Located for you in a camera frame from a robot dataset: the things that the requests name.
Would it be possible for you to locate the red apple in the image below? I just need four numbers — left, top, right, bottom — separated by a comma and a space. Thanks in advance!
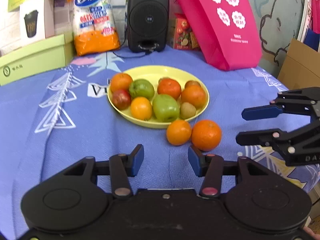
112, 89, 131, 111

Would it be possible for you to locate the paper cups package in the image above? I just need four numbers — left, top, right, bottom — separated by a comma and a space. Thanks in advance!
67, 0, 120, 56

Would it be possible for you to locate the green shoe box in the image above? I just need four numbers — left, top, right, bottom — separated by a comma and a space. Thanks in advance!
0, 32, 76, 86

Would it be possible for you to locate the white cup box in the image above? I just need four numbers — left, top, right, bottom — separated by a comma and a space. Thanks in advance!
1, 0, 55, 55

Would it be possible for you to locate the cardboard box on floor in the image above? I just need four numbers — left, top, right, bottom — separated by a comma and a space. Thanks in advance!
277, 38, 320, 90

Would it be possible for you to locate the centre right orange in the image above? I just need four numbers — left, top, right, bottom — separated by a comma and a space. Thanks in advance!
191, 120, 222, 152

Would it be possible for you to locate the brown kiwi left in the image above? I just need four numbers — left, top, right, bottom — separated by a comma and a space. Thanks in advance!
180, 102, 196, 120

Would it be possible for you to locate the pink tote bag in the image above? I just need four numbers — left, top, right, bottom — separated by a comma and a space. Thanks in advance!
177, 0, 262, 71

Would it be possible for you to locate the black speaker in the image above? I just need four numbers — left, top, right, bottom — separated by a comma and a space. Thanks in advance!
127, 0, 169, 53

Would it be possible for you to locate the black speaker cable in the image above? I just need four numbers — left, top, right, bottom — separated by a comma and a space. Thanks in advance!
112, 29, 151, 59

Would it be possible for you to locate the small back orange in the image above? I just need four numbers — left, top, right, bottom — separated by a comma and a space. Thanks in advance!
166, 120, 192, 146

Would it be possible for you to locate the blue patterned tablecloth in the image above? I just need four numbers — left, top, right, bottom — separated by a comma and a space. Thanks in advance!
1, 48, 319, 239

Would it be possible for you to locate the large front orange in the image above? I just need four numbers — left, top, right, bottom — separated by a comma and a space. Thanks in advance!
181, 85, 206, 109

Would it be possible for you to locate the green apple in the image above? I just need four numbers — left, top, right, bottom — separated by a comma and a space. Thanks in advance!
129, 79, 155, 100
152, 94, 180, 122

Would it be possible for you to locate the small yellow-orange citrus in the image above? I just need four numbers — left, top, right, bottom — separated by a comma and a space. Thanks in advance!
130, 96, 152, 121

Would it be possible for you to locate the red fruit carton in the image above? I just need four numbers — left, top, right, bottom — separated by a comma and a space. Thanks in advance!
167, 13, 200, 50

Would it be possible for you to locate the middle orange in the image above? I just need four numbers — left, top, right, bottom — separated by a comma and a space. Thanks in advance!
157, 77, 182, 100

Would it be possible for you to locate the back left orange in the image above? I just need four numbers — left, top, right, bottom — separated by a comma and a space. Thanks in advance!
110, 73, 133, 92

